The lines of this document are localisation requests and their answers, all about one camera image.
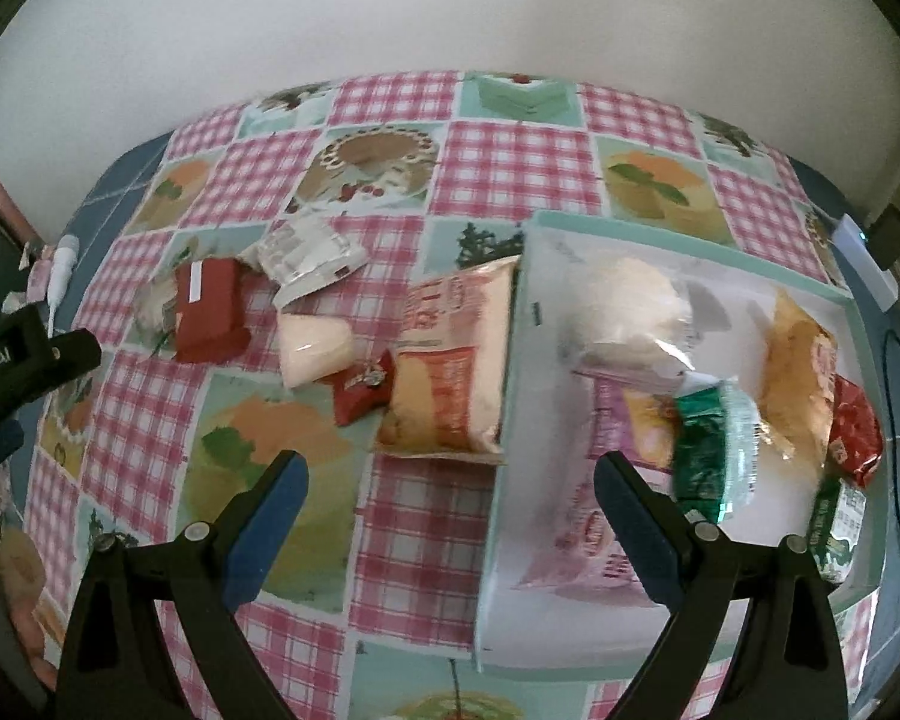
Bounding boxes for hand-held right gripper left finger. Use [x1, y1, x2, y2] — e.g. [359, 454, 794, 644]
[55, 450, 310, 720]

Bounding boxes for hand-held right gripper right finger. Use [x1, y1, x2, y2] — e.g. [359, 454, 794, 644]
[594, 452, 848, 720]

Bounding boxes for large pink bread packet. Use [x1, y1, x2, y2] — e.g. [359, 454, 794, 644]
[514, 382, 672, 608]

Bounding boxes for clear cookie packet green edges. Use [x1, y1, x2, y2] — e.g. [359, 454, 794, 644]
[131, 277, 185, 350]

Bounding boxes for green foil packet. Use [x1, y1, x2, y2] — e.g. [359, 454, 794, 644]
[671, 379, 762, 522]

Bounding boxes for red bar packet white label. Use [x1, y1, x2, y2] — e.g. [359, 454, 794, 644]
[174, 257, 247, 365]

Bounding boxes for teal cardboard tray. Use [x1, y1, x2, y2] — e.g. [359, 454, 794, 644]
[471, 210, 890, 674]

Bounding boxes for small red candy packet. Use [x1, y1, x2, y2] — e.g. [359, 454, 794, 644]
[332, 349, 397, 428]

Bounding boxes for white jelly cup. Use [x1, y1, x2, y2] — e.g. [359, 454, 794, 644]
[276, 311, 355, 389]

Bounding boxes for green white milk packet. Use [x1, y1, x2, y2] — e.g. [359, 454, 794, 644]
[806, 476, 867, 586]

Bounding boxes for yellow bread packet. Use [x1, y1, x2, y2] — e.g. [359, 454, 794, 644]
[761, 289, 841, 466]

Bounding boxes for white bun packet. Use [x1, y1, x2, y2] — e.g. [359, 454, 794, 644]
[562, 255, 702, 391]

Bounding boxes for orange cream bread packet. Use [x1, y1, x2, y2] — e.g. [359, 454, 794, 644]
[375, 255, 522, 466]

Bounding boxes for red flower print packet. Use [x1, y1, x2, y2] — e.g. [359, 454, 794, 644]
[825, 375, 886, 488]

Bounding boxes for white grey snack packet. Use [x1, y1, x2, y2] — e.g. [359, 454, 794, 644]
[257, 214, 371, 308]

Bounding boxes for pink checked printed tablecloth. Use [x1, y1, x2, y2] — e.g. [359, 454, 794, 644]
[0, 69, 882, 720]

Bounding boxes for white power strip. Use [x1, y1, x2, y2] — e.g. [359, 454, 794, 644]
[831, 214, 900, 308]

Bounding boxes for black charger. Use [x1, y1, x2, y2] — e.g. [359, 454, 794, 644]
[866, 206, 900, 271]

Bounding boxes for white plug cable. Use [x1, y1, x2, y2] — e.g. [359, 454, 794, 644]
[41, 235, 80, 338]

